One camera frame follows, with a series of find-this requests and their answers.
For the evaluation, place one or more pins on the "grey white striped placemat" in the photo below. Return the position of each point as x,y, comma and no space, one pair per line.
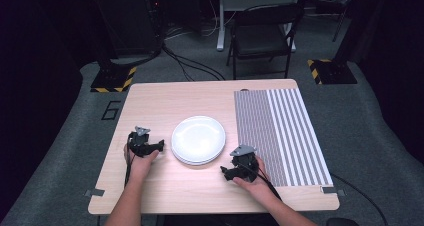
280,136

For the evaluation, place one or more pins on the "dark equipment cabinet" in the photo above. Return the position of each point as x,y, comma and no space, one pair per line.
133,19

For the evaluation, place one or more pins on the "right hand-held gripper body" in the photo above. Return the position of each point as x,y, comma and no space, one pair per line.
246,167

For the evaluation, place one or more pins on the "person's right hand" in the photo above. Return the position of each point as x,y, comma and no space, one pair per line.
261,186

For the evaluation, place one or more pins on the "white plate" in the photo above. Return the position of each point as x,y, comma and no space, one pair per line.
198,138
196,163

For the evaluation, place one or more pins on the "person's left hand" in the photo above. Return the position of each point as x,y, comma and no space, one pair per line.
140,167

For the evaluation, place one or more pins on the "white desk frame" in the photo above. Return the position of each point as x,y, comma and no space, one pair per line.
220,22

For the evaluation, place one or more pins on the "dark chair with clutter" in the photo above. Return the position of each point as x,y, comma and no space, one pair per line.
333,6

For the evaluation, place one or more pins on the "black folding chair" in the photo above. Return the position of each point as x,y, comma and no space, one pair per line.
263,36

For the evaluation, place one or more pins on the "yellow black striped stand base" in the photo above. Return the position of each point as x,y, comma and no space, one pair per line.
333,71
113,81

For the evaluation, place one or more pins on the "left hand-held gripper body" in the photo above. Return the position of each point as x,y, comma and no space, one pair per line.
140,146

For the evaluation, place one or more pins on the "grey tape piece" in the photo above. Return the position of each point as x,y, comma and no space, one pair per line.
95,192
333,190

